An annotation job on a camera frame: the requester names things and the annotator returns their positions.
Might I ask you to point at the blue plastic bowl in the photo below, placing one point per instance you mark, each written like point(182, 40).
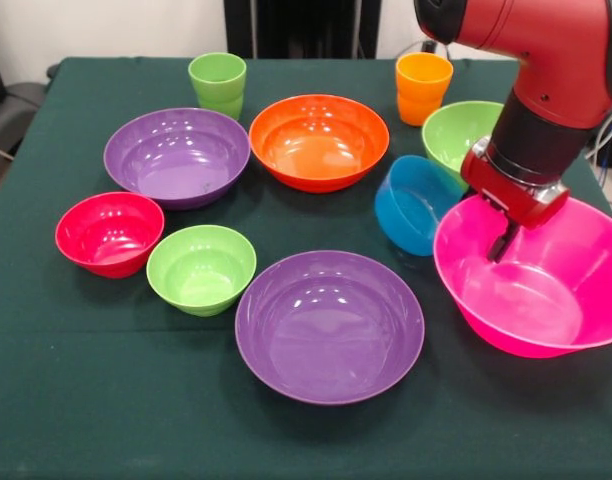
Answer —
point(406, 225)

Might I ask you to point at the small green plastic bowl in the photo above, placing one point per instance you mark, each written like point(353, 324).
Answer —
point(201, 275)

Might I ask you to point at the green plastic cup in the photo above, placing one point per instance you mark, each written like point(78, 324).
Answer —
point(217, 90)

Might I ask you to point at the black cabinet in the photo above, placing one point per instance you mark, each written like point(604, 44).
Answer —
point(296, 25)

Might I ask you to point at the red plastic bowl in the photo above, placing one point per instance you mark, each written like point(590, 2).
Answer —
point(108, 235)

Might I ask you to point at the orange plastic cup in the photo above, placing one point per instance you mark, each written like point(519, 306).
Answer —
point(421, 95)

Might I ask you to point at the large green plastic bowl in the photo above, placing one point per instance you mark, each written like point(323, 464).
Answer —
point(451, 135)

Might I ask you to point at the black chair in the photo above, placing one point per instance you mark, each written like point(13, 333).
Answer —
point(16, 110)

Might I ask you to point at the purple plastic bowl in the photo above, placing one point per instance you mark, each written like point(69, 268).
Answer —
point(176, 165)
point(331, 330)

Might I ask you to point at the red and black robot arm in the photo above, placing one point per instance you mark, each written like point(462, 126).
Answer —
point(551, 75)

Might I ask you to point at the pink plastic bowl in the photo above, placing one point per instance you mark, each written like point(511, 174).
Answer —
point(536, 310)

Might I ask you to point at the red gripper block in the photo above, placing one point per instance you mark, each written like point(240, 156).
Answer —
point(516, 202)

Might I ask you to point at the dark green tablecloth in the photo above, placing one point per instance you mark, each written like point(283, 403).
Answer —
point(86, 375)

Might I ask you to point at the orange plastic bowl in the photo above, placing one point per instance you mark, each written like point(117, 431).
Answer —
point(311, 155)

